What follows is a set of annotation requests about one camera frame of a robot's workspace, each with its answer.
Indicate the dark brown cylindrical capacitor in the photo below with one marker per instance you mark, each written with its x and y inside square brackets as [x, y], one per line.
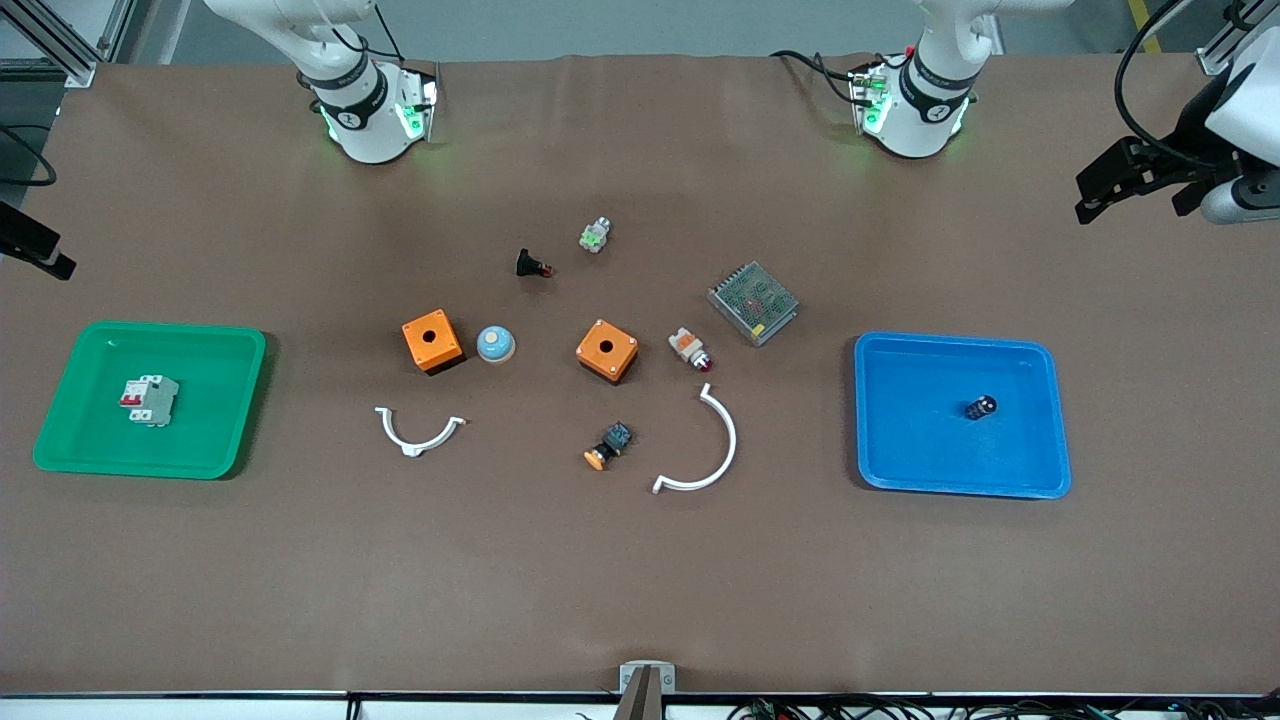
[981, 408]

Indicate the aluminium frame profile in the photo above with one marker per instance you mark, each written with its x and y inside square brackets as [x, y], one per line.
[60, 40]

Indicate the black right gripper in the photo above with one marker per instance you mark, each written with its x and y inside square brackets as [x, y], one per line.
[28, 238]

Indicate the green push button switch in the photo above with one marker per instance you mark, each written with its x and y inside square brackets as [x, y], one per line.
[595, 237]

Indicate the small white curved clamp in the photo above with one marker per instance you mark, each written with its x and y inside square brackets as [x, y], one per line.
[410, 445]

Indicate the grey metal table bracket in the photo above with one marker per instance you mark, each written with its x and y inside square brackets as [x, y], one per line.
[647, 690]

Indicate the orange push button blue body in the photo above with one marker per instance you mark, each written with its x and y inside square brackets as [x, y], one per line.
[615, 438]

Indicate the perforated metal power supply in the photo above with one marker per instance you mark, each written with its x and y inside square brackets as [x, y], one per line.
[752, 300]

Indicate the orange button box with hole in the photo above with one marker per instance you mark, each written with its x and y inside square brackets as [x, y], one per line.
[445, 347]
[622, 352]

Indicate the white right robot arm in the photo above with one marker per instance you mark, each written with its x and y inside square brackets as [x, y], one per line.
[365, 130]

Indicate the green plastic tray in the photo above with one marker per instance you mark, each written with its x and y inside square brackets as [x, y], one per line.
[200, 440]

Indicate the red indicator light orange body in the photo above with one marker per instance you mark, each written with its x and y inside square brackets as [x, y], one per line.
[686, 345]

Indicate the large white curved clamp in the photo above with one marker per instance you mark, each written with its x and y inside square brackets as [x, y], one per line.
[728, 440]

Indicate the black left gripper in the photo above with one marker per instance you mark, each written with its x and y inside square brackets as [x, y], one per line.
[1193, 131]

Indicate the blue plastic tray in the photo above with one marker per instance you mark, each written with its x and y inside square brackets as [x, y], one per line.
[920, 440]

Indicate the grey circuit breaker red switch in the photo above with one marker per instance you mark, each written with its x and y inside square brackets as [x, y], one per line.
[155, 405]

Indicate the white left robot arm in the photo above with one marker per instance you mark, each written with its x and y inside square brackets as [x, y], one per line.
[925, 110]

